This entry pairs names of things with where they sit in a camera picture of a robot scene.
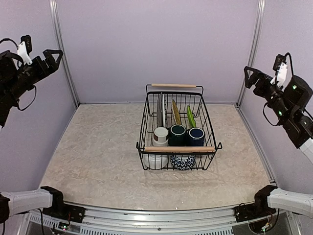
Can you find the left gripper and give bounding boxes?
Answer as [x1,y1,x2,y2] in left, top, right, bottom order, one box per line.
[4,48,63,100]

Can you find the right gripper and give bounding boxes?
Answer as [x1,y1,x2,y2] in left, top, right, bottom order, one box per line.
[245,66,292,122]

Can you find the navy blue mug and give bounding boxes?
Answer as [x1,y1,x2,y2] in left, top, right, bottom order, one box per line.
[186,127,205,146]

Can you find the dark green mug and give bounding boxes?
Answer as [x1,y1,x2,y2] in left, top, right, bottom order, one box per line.
[168,124,186,146]

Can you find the white cup with wood band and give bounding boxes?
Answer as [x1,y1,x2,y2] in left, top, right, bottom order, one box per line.
[153,127,168,147]

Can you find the blue white patterned bowl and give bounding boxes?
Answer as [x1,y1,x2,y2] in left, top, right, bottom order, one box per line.
[170,155,196,170]

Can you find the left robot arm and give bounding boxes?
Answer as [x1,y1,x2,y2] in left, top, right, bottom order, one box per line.
[0,49,68,223]

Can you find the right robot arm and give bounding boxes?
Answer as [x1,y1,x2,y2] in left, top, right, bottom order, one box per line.
[244,67,313,218]

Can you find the green plate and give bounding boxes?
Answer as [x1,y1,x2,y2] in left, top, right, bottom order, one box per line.
[187,105,196,128]

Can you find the gold patterned plate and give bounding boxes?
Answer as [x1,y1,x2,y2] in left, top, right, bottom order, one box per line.
[172,99,181,125]

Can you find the grey plate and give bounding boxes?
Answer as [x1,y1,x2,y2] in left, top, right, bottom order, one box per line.
[156,93,163,127]

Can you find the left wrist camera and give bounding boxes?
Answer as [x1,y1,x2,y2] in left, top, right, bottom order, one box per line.
[17,35,32,65]

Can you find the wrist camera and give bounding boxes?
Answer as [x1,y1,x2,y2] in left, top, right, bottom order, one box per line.
[270,54,288,88]
[17,35,32,65]

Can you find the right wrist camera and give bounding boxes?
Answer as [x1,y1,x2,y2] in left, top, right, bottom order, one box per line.
[270,54,288,88]

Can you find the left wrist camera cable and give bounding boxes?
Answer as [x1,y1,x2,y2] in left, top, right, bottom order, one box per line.
[0,38,37,111]

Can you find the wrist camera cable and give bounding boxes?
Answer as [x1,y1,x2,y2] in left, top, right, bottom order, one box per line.
[0,38,37,111]
[263,52,296,126]

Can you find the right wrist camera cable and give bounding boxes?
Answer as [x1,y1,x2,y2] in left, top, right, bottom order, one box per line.
[263,52,296,126]

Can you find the left aluminium corner post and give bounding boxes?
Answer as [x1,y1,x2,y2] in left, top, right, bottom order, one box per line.
[49,0,80,109]

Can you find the black wire dish rack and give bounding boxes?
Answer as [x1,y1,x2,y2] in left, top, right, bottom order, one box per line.
[136,84,223,170]

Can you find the rear wooden rack handle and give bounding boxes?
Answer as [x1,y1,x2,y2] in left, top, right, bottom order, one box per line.
[151,83,197,88]

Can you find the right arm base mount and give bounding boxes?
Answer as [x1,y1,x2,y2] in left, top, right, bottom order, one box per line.
[233,204,276,223]

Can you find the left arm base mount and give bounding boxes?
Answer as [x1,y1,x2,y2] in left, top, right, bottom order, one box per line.
[43,204,86,223]

